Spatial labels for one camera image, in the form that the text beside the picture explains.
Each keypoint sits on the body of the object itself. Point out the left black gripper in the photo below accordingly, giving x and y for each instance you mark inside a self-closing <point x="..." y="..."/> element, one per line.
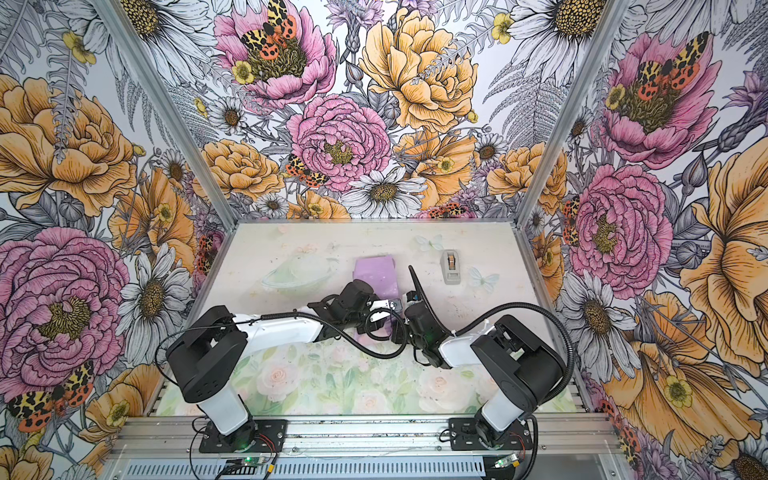
<point x="371" y="325"/>

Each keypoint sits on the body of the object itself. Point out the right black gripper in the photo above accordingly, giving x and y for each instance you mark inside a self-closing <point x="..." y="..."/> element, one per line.
<point x="396" y="333"/>

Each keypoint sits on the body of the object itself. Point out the pink wrapping paper sheet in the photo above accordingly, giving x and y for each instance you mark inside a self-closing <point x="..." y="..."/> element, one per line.
<point x="379" y="272"/>

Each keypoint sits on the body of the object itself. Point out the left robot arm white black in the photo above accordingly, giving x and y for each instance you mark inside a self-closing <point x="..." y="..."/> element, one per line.
<point x="204" y="356"/>

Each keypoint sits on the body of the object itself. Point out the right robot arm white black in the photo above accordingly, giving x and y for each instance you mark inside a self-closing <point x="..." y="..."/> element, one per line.
<point x="527" y="371"/>

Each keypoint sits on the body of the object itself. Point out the white tape dispenser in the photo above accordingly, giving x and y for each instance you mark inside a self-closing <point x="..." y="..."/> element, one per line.
<point x="450" y="267"/>

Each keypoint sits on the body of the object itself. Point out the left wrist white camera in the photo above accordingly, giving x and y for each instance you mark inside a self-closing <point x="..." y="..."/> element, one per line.
<point x="394" y="305"/>

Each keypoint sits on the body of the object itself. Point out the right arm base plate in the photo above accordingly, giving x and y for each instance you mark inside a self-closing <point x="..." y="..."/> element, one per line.
<point x="474" y="434"/>

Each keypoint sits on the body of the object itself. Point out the white vented cable duct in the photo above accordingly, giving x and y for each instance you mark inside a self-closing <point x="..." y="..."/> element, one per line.
<point x="461" y="467"/>

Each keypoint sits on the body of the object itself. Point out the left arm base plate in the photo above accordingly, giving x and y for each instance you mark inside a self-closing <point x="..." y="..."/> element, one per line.
<point x="255" y="436"/>

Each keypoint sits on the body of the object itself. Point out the aluminium front rail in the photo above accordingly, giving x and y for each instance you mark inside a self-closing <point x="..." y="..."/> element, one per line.
<point x="310" y="437"/>

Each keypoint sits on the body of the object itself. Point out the right aluminium corner post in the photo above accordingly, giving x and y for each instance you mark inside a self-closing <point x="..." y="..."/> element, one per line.
<point x="585" y="75"/>

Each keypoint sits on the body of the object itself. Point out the aluminium corner post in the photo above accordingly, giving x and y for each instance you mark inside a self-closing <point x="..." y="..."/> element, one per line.
<point x="121" y="29"/>
<point x="585" y="75"/>

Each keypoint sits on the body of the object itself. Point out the left aluminium corner post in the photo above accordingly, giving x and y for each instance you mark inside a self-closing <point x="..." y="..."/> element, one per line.
<point x="121" y="29"/>

